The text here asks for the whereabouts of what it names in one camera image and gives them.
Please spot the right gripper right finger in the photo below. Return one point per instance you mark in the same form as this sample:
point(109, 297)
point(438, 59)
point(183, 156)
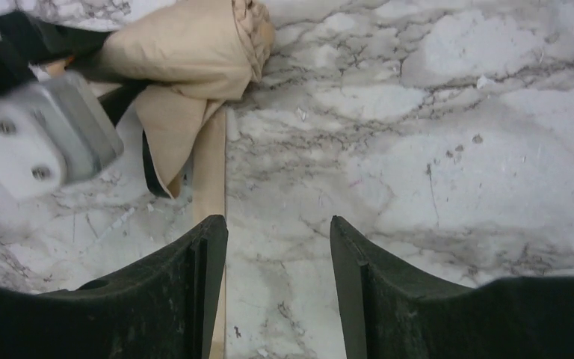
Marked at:
point(391, 309)

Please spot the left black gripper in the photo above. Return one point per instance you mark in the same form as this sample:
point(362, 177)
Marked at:
point(26, 40)

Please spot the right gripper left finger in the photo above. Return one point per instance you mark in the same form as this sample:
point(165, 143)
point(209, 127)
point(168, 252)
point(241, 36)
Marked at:
point(161, 306)

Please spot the beige folding umbrella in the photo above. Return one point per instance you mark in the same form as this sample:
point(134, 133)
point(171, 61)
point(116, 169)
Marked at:
point(195, 57)

